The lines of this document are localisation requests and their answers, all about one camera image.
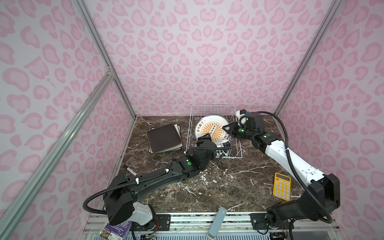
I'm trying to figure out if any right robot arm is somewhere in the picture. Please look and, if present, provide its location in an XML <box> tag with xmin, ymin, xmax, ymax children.
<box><xmin>223</xmin><ymin>110</ymin><xmax>341</xmax><ymax>230</ymax></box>

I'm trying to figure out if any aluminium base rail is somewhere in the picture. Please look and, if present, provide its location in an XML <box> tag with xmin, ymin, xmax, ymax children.
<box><xmin>80</xmin><ymin>212</ymin><xmax>344</xmax><ymax>240</ymax></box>

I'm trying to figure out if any purple booklet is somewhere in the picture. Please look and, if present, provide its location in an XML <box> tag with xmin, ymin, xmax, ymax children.
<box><xmin>99</xmin><ymin>221</ymin><xmax>132</xmax><ymax>240</ymax></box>

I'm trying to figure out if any white wire dish rack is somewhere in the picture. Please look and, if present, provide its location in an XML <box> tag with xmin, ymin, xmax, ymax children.
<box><xmin>186</xmin><ymin>104</ymin><xmax>243</xmax><ymax>159</ymax></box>

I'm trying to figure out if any black square plate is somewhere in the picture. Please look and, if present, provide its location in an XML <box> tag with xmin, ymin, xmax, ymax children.
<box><xmin>146</xmin><ymin>123</ymin><xmax>183</xmax><ymax>153</ymax></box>

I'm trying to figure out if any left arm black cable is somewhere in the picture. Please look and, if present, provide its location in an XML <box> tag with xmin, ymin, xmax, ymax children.
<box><xmin>82</xmin><ymin>146</ymin><xmax>232</xmax><ymax>215</ymax></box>

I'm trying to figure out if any white round plate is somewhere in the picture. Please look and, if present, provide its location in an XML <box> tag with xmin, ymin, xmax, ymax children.
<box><xmin>195</xmin><ymin>115</ymin><xmax>229</xmax><ymax>144</ymax></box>
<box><xmin>218</xmin><ymin>141</ymin><xmax>232</xmax><ymax>157</ymax></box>

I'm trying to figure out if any yellow calculator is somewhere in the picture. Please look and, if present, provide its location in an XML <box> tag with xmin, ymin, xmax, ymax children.
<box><xmin>273</xmin><ymin>173</ymin><xmax>291</xmax><ymax>201</ymax></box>

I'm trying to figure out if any grey-blue phone-like device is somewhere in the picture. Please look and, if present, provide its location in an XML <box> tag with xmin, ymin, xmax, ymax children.
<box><xmin>207</xmin><ymin>206</ymin><xmax>227</xmax><ymax>240</ymax></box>

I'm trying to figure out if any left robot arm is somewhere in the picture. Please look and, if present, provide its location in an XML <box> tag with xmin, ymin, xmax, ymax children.
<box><xmin>103</xmin><ymin>134</ymin><xmax>217</xmax><ymax>229</ymax></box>

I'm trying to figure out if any black marker pen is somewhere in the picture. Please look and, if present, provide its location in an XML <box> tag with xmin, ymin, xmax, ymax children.
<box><xmin>126</xmin><ymin>167</ymin><xmax>139</xmax><ymax>177</ymax></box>

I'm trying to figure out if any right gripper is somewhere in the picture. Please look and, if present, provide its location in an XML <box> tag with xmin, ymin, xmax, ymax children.
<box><xmin>221</xmin><ymin>120</ymin><xmax>256</xmax><ymax>141</ymax></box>

